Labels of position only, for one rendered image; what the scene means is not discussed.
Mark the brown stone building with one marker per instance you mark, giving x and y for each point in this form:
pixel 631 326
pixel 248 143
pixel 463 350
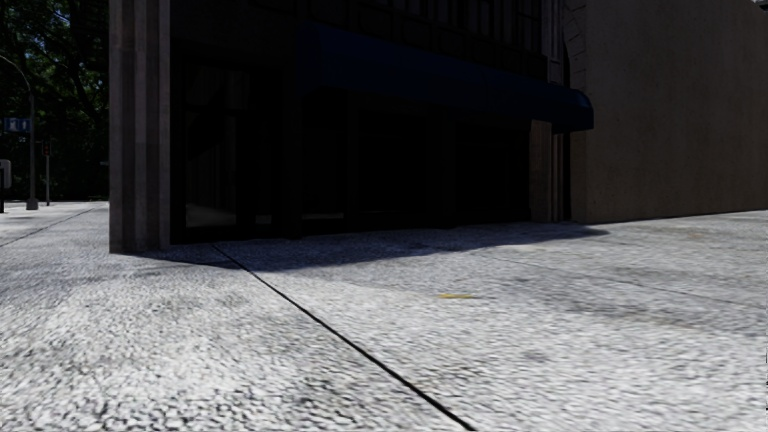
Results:
pixel 240 42

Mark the pale concrete building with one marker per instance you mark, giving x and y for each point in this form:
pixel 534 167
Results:
pixel 672 102

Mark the grey street lamp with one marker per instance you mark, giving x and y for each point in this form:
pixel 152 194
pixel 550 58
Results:
pixel 32 150

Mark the trees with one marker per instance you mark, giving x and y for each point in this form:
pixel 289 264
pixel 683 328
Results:
pixel 60 42

